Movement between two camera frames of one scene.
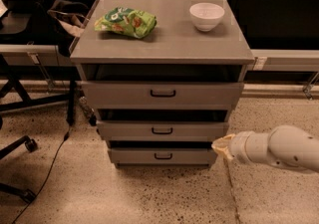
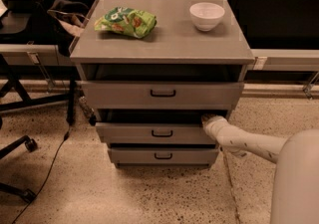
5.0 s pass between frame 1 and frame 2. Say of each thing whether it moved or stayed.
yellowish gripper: moved
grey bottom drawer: stayed
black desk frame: stayed
